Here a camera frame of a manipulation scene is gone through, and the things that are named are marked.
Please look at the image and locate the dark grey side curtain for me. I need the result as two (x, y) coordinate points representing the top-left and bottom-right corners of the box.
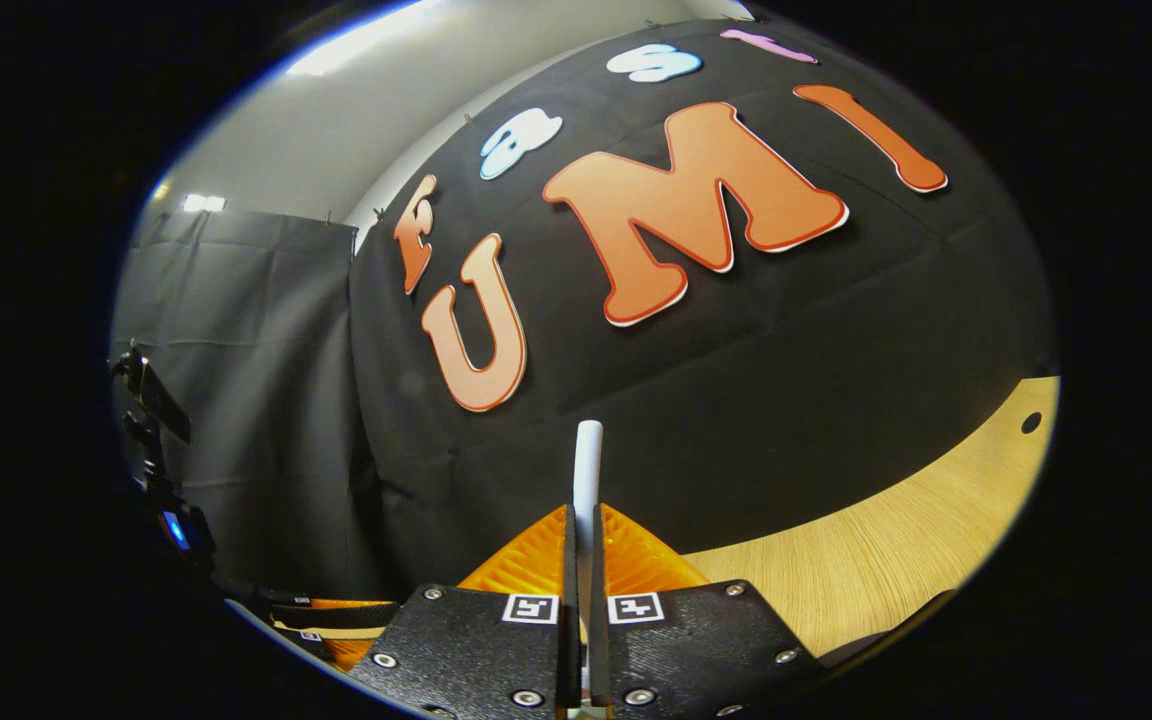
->
(111, 208), (387, 601)

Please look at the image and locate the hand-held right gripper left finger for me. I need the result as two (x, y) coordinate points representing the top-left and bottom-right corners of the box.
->
(346, 505), (583, 719)

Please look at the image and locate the black backdrop cloth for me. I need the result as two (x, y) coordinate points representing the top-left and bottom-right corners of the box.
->
(349, 20), (1059, 601)

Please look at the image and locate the white toothbrush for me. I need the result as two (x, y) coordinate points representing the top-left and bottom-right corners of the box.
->
(573, 420), (605, 711)

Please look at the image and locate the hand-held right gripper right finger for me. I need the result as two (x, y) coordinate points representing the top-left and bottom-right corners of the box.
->
(591, 503), (829, 719)

